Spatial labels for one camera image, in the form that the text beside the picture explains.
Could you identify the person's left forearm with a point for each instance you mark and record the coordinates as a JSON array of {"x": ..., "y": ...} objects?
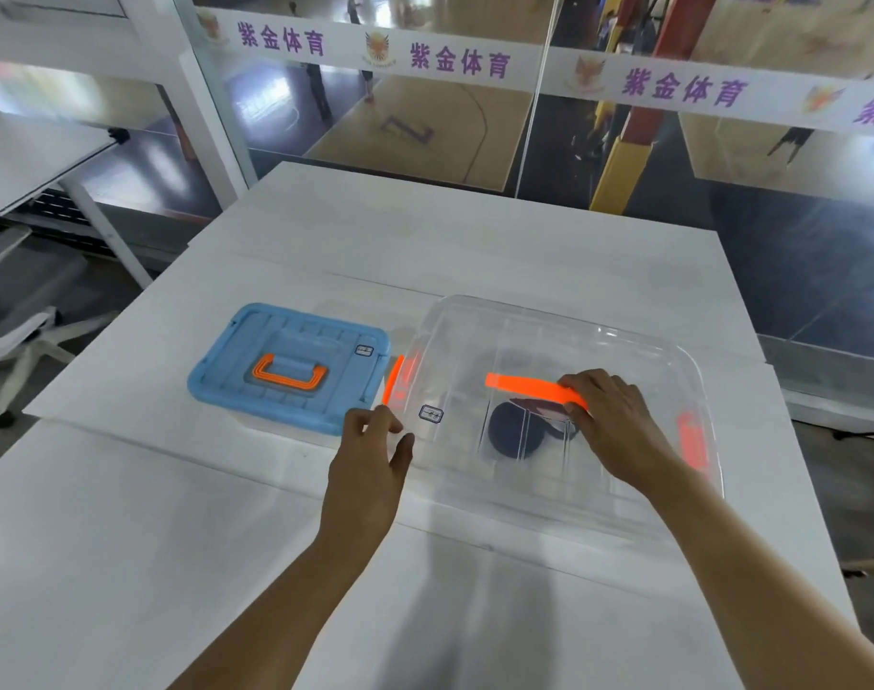
[{"x": 286, "y": 617}]

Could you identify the white desk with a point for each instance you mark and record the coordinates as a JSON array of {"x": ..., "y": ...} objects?
[{"x": 27, "y": 154}]

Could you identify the person's right forearm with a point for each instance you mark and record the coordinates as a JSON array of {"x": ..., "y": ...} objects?
[{"x": 760, "y": 596}]

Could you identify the red and yellow pillar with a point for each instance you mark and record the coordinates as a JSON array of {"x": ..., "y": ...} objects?
[{"x": 641, "y": 114}]

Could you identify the blue-lidded storage box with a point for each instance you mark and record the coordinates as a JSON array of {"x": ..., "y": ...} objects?
[{"x": 286, "y": 362}]

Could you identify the person's right hand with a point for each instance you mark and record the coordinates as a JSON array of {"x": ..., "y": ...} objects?
[{"x": 623, "y": 431}]

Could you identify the clear storage box orange latches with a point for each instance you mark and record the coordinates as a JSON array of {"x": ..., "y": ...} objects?
[{"x": 437, "y": 488}]

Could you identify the black round object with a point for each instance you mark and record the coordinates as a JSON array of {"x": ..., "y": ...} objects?
[{"x": 516, "y": 434}]

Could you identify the white office chair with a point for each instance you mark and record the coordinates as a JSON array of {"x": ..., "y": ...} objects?
[{"x": 20, "y": 330}]

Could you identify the person's right fingers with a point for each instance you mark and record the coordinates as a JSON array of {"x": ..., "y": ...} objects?
[{"x": 584, "y": 387}]

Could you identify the black desk clamp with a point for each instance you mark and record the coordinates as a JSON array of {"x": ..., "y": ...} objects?
[{"x": 120, "y": 134}]

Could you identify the person's left hand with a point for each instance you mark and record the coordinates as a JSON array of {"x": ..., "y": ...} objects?
[{"x": 358, "y": 481}]

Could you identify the black stand leg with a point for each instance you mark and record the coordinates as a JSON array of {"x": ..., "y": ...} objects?
[{"x": 864, "y": 433}]

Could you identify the white banner strip purple print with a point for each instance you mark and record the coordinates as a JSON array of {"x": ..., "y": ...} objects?
[{"x": 480, "y": 64}]

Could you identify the person's left thumb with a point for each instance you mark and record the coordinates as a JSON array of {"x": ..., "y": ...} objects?
[{"x": 404, "y": 459}]

